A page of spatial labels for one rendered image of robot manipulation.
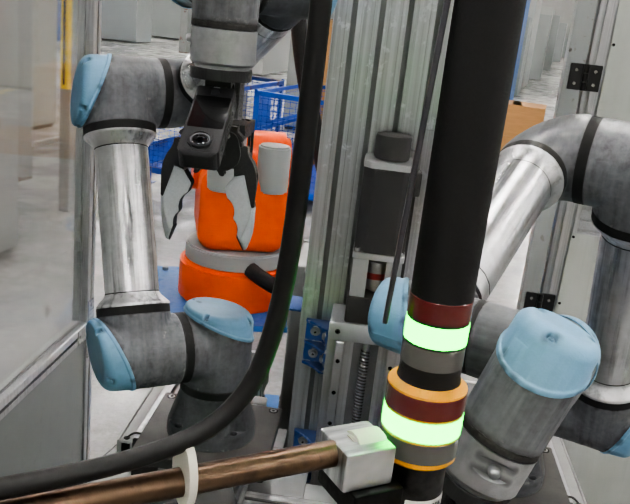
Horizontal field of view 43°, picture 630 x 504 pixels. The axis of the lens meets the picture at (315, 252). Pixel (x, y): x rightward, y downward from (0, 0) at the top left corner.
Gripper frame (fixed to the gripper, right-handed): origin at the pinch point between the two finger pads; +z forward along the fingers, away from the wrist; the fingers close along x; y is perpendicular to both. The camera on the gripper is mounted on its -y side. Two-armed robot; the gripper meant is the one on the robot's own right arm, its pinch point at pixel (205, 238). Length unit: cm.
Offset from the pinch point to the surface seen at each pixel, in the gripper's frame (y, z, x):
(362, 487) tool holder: -54, -5, -22
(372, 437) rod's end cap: -53, -7, -23
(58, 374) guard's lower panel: 62, 55, 45
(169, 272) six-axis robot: 380, 144, 114
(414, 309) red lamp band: -52, -14, -24
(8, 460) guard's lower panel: 40, 63, 45
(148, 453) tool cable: -60, -8, -13
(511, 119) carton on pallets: 872, 78, -138
